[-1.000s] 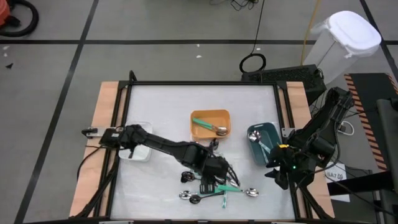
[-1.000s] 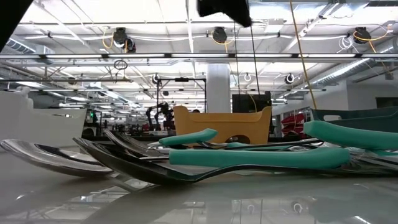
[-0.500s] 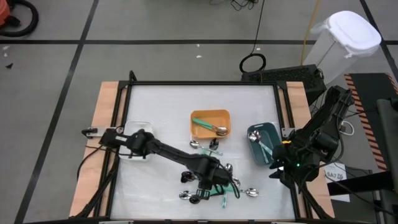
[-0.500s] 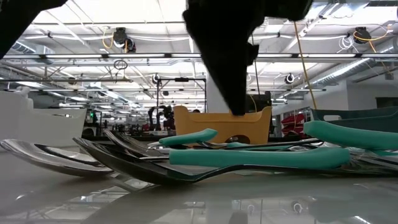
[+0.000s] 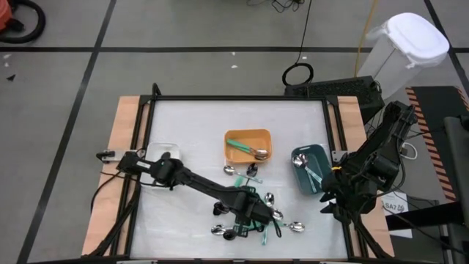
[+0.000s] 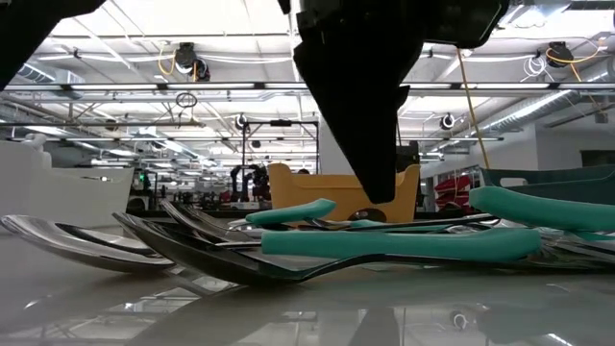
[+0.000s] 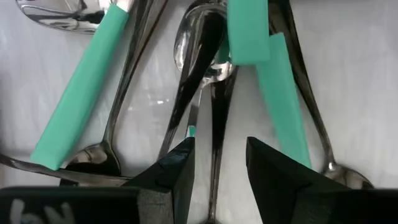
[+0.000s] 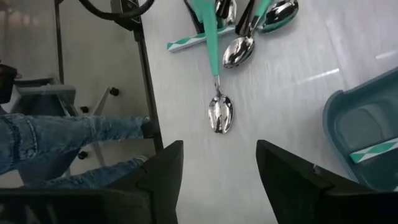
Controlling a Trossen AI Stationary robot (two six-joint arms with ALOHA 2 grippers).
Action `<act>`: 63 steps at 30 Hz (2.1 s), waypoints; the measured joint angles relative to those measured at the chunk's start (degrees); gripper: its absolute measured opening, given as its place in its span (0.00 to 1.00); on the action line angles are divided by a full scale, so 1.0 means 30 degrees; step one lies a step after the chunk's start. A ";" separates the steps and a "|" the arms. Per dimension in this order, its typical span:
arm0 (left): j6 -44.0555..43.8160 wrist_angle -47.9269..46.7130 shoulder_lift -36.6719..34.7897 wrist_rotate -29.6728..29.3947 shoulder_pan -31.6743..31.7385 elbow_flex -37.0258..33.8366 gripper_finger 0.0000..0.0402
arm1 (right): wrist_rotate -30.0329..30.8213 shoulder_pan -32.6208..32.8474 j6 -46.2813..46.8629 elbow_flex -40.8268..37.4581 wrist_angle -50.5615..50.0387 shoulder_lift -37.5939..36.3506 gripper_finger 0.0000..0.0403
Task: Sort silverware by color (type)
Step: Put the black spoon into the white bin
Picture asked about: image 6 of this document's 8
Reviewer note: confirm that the long ceiling light bar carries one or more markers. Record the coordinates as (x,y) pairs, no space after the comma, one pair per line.
(216,87)

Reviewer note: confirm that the dark teal plastic bin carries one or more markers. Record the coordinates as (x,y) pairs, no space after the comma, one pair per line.
(552,185)

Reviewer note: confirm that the black hanging panel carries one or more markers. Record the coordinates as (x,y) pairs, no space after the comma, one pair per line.
(408,158)

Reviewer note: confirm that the silver ventilation duct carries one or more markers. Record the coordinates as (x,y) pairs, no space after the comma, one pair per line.
(543,108)

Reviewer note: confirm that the person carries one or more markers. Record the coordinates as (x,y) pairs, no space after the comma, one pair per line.
(259,182)

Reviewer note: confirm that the black metal frame rig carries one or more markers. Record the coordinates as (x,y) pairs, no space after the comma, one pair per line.
(281,123)

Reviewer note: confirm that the white plastic bin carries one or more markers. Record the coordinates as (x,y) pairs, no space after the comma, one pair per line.
(62,197)

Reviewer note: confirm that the red object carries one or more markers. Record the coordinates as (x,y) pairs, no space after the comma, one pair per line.
(451,190)

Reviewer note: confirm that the dark machine with green light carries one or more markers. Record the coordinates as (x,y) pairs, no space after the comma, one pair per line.
(141,192)

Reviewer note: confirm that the white concrete column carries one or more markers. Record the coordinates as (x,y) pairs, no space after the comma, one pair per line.
(331,154)

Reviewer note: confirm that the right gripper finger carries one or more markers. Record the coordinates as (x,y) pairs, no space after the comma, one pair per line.
(365,120)

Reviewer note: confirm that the orange plastic bin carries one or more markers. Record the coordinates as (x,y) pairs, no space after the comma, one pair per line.
(312,192)

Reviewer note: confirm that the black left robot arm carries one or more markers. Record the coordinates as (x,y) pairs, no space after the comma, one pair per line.
(29,24)

